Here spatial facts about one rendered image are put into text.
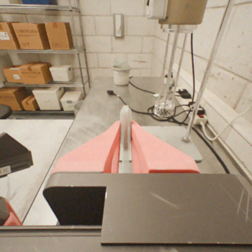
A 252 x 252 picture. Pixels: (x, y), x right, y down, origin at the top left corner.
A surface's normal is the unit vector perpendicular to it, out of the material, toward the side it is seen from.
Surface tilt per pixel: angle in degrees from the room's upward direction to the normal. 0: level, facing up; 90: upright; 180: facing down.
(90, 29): 90
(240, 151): 90
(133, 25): 90
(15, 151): 65
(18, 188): 0
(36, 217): 0
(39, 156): 0
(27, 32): 90
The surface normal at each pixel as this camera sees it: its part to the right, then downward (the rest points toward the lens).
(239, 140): -1.00, 0.00
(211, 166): 0.01, -0.81
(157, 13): 0.01, 0.58
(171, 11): -0.60, 0.46
